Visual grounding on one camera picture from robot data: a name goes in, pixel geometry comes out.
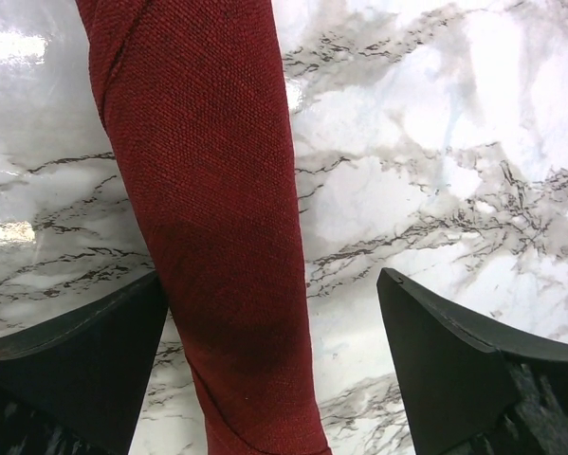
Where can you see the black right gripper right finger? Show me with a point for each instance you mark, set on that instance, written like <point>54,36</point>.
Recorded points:
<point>470,384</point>

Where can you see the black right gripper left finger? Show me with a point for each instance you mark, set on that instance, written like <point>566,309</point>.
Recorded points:
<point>75,384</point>

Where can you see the red cloth napkin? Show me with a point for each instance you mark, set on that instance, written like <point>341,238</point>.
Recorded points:
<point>191,95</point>

